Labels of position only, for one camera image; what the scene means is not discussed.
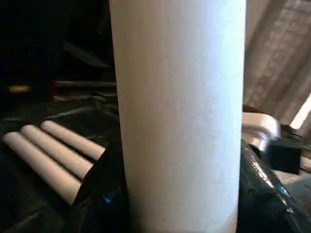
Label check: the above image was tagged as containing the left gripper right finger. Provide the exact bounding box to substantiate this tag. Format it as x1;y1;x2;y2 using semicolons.
237;142;301;233

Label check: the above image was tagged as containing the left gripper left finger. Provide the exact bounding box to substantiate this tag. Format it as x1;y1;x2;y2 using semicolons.
69;139;133;233

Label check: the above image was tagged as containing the black shiny mat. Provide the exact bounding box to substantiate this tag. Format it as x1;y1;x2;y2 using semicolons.
0;92;122;233

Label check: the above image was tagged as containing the long dark metal bar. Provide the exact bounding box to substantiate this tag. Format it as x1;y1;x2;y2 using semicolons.
53;80;118;88

